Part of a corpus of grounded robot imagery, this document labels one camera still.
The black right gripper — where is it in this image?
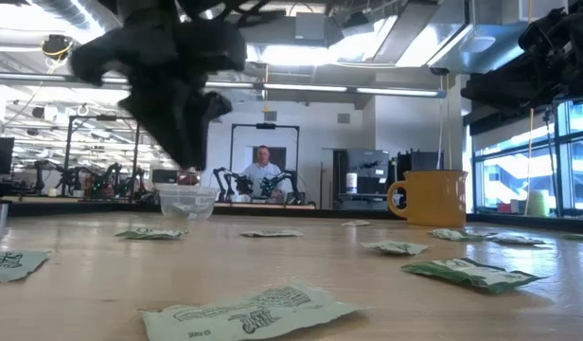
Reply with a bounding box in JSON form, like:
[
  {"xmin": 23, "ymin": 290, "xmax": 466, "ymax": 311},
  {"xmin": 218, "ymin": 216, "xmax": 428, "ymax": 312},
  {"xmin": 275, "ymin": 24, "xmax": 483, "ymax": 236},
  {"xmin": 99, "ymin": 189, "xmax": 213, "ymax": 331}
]
[{"xmin": 461, "ymin": 9, "xmax": 583, "ymax": 113}]

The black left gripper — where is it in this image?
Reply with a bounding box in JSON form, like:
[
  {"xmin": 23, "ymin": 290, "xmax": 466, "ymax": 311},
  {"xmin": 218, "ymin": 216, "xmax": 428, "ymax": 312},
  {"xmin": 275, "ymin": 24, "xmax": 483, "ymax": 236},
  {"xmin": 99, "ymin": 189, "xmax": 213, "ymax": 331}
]
[{"xmin": 70, "ymin": 20, "xmax": 248, "ymax": 170}]

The light green stevia packet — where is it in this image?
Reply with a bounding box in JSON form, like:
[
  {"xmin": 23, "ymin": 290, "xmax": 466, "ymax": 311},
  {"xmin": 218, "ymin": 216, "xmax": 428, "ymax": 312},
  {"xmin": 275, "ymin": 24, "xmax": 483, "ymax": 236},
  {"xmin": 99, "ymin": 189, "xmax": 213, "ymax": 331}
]
[
  {"xmin": 139, "ymin": 282, "xmax": 363, "ymax": 341},
  {"xmin": 0, "ymin": 249, "xmax": 52, "ymax": 284}
]

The fluorescent tube light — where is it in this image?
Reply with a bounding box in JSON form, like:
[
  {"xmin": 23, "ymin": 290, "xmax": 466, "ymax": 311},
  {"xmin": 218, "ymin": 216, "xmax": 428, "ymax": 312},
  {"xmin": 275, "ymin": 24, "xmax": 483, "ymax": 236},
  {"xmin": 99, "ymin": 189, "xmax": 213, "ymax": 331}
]
[
  {"xmin": 356, "ymin": 87, "xmax": 440, "ymax": 98},
  {"xmin": 262, "ymin": 83, "xmax": 348, "ymax": 93},
  {"xmin": 203, "ymin": 81, "xmax": 256, "ymax": 90}
]

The clear plastic container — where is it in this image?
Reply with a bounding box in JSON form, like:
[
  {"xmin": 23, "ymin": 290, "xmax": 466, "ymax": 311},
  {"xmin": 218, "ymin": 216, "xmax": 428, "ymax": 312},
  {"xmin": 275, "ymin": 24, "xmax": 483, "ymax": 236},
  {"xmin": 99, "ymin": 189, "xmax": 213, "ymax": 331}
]
[{"xmin": 154, "ymin": 183, "xmax": 221, "ymax": 222}]

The person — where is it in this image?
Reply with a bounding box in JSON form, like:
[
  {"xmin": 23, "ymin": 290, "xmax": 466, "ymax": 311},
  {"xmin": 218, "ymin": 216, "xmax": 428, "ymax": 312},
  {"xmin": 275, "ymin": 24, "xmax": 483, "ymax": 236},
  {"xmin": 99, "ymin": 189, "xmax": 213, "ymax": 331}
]
[{"xmin": 238, "ymin": 145, "xmax": 293, "ymax": 201}]

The black equipment box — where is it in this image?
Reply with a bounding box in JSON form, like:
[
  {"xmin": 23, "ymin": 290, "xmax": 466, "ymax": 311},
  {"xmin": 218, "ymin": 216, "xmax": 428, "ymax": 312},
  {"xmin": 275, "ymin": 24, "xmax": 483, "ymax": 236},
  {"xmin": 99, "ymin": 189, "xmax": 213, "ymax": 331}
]
[{"xmin": 396, "ymin": 150, "xmax": 445, "ymax": 172}]

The background wooden station table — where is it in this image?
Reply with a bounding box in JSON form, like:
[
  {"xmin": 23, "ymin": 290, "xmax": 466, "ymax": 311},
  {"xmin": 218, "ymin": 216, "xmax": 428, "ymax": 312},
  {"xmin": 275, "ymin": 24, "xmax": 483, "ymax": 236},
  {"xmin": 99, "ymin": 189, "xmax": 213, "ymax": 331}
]
[{"xmin": 214, "ymin": 202, "xmax": 317, "ymax": 211}]

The pale green roll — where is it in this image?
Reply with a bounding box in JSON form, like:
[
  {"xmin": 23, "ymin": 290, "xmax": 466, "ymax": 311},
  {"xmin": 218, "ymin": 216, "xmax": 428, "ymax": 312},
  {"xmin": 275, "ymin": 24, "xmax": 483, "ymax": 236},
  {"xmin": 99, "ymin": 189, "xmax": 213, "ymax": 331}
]
[{"xmin": 527, "ymin": 188, "xmax": 551, "ymax": 218}]

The yellow ceramic mug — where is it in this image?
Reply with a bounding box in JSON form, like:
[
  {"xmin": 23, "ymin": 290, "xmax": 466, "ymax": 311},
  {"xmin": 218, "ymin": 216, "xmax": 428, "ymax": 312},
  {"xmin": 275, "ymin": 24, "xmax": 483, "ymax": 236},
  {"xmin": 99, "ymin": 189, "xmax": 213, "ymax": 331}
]
[{"xmin": 386, "ymin": 169, "xmax": 469, "ymax": 228}]

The grey ceiling ventilation box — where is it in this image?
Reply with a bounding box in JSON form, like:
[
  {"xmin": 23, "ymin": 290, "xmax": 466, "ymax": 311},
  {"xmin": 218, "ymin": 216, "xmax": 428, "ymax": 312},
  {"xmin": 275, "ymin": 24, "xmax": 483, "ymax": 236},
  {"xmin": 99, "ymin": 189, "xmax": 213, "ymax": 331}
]
[{"xmin": 294, "ymin": 11, "xmax": 327, "ymax": 42}]

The black equipment cabinet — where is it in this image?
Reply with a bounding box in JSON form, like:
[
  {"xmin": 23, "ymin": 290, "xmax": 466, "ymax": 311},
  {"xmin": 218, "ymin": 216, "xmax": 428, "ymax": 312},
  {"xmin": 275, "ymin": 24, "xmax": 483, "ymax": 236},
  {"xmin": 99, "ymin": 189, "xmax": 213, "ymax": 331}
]
[{"xmin": 332, "ymin": 149, "xmax": 391, "ymax": 210}]

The black computer monitor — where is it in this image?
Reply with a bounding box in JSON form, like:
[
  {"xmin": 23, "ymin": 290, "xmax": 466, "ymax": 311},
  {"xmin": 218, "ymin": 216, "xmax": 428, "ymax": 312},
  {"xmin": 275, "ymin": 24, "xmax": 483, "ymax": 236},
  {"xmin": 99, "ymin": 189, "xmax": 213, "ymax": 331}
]
[{"xmin": 0, "ymin": 136, "xmax": 16, "ymax": 175}]

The silver sheet metal duct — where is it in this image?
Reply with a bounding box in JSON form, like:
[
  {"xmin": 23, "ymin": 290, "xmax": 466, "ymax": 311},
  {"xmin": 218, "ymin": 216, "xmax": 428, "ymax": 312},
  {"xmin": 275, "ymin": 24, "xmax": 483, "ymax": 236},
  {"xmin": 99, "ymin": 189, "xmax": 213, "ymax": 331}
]
[{"xmin": 336, "ymin": 0, "xmax": 570, "ymax": 75}]

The black background gantry frame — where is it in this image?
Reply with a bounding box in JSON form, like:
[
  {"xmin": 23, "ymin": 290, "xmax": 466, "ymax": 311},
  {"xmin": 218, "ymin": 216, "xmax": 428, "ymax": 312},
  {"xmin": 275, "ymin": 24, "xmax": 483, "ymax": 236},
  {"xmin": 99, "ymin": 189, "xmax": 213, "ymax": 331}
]
[
  {"xmin": 61, "ymin": 115, "xmax": 141, "ymax": 198},
  {"xmin": 228, "ymin": 122, "xmax": 302, "ymax": 205}
]

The black window frame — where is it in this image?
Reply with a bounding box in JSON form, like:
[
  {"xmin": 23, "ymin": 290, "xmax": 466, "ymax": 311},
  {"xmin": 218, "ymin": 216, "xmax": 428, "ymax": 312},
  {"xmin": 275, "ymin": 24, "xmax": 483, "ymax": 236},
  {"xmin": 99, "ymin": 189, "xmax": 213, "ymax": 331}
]
[{"xmin": 470, "ymin": 101, "xmax": 583, "ymax": 219}]

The black table border rail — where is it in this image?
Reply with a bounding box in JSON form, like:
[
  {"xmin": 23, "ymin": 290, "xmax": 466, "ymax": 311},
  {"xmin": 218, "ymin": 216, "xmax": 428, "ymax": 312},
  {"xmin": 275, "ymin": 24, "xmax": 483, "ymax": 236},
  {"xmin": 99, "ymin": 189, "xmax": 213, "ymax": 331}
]
[{"xmin": 0, "ymin": 199, "xmax": 583, "ymax": 236}]

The yellow coiled ceiling cable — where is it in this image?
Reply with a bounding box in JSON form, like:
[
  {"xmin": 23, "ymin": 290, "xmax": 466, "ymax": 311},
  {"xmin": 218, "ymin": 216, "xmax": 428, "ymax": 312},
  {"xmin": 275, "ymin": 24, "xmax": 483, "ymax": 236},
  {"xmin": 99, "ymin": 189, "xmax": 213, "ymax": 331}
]
[{"xmin": 40, "ymin": 33, "xmax": 76, "ymax": 63}]

